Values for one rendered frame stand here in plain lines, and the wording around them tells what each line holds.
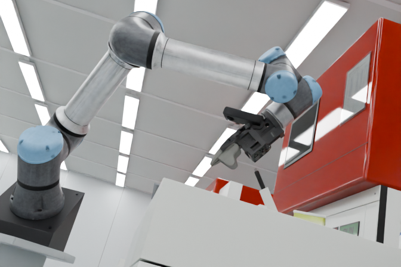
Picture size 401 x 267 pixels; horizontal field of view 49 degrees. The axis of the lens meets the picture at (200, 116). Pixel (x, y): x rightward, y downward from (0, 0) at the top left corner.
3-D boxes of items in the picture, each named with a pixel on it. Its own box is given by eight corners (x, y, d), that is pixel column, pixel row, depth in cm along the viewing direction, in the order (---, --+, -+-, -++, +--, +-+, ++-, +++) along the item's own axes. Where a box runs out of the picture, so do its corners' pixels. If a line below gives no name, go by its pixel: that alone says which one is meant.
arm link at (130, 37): (100, 18, 101) (306, 70, 100) (114, 11, 111) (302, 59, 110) (93, 65, 106) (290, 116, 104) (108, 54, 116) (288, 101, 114)
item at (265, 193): (270, 244, 113) (278, 194, 118) (275, 242, 109) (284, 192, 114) (247, 237, 112) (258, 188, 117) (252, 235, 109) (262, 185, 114)
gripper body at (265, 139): (249, 157, 114) (284, 127, 115) (228, 133, 118) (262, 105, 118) (253, 164, 121) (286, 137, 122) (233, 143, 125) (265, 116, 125)
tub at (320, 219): (322, 251, 104) (326, 223, 107) (322, 244, 98) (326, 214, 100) (290, 244, 106) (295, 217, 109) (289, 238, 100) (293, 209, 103)
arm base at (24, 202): (-3, 207, 125) (-3, 177, 121) (34, 183, 138) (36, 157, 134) (40, 226, 120) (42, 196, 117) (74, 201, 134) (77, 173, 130)
